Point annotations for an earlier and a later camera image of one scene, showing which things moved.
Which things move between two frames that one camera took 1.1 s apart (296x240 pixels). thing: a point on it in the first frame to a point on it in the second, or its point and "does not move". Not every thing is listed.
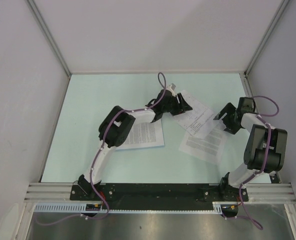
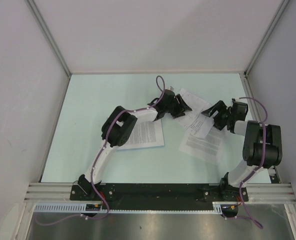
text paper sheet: x=144 y=133 does not move
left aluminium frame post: x=39 y=15 does not move
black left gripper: x=180 y=107 does not move
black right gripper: x=229 y=108 to x=220 y=106
